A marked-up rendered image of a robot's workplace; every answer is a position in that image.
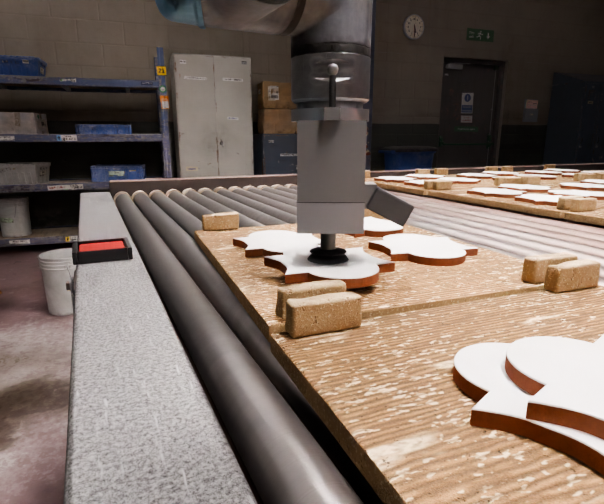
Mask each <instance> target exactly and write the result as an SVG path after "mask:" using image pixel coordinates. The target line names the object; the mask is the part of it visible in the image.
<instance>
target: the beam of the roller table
mask: <svg viewBox="0 0 604 504"><path fill-rule="evenodd" d="M124 237H128V240H129V242H130V244H131V246H132V251H133V259H128V260H118V261H109V262H99V263H89V264H78V265H76V281H75V299H74V317H73V336H72V354H71V372H70V390H69V409H68V427H67V445H66V464H65V482H64V500H63V504H258V503H257V501H256V499H255V497H254V495H253V493H252V491H251V488H250V486H249V484H248V482H247V480H246V478H245V476H244V474H243V472H242V470H241V467H240V465H239V463H238V461H237V459H236V457H235V455H234V453H233V451H232V448H231V446H230V444H229V442H228V440H227V438H226V436H225V434H224V432H223V430H222V427H221V425H220V423H219V421H218V419H217V417H216V415H215V413H214V411H213V409H212V406H211V404H210V402H209V400H208V398H207V396H206V394H205V392H204V390H203V387H202V385H201V383H200V381H199V379H198V377H197V375H196V373H195V371H194V369H193V366H192V364H191V362H190V360H189V358H188V356H187V354H186V352H185V350H184V348H183V345H182V343H181V341H180V339H179V337H178V335H177V333H176V331H175V329H174V326H173V324H172V322H171V320H170V318H169V316H168V314H167V312H166V310H165V308H164V305H163V303H162V301H161V299H160V297H159V295H158V293H157V291H156V289H155V286H154V284H153V282H152V280H151V278H150V276H149V274H148V272H147V270H146V268H145V265H144V263H143V261H142V259H141V257H140V255H139V253H138V251H137V249H136V247H135V244H134V242H133V240H132V238H131V236H130V234H129V232H128V230H127V228H126V225H125V223H124V221H123V219H122V217H121V215H120V213H119V211H118V209H117V207H116V204H115V202H114V200H113V198H112V196H111V194H110V192H92V193H81V194H80V208H79V226H78V241H87V240H99V239H111V238H124Z"/></svg>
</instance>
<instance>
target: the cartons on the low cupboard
mask: <svg viewBox="0 0 604 504"><path fill-rule="evenodd" d="M258 108H259V109H260V110H258V124H257V126H258V133H259V134H297V122H291V110H293V109H295V108H296V104H294V103H293V102H292V100H291V83H281V82H271V81H262V82H261V83H260V84H258Z"/></svg>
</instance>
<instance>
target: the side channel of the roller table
mask: <svg viewBox="0 0 604 504"><path fill-rule="evenodd" d="M543 169H544V165H527V166H513V172H521V171H527V170H537V171H543ZM555 169H571V170H581V171H590V170H604V163H583V164H556V167H555ZM483 171H485V167H470V168H448V175H450V174H462V173H482V172H483ZM408 174H415V169H414V170H386V171H371V172H370V178H376V177H381V176H396V177H401V176H405V175H408ZM276 184H279V185H283V186H284V185H286V184H295V185H297V174H274V175H246V176H218V177H190V178H162V179H134V180H110V181H109V187H110V194H111V196H112V198H113V200H114V196H115V194H116V193H118V192H121V191H123V192H126V193H128V194H129V195H130V196H131V197H132V194H133V193H134V192H136V191H144V192H145V193H146V194H147V195H148V196H149V194H150V192H151V191H153V190H160V191H162V192H163V193H164V194H166V192H167V191H168V190H171V189H176V190H178V191H180V192H181V193H182V191H183V190H185V189H188V188H191V189H194V190H196V191H197V192H198V190H199V189H201V188H209V189H211V190H212V191H213V190H214V189H215V188H217V187H223V188H226V189H227V190H228V189H229V188H230V187H233V186H237V187H240V188H242V189H243V187H245V186H254V187H256V188H257V187H258V186H260V185H266V186H269V187H271V186H272V185H276Z"/></svg>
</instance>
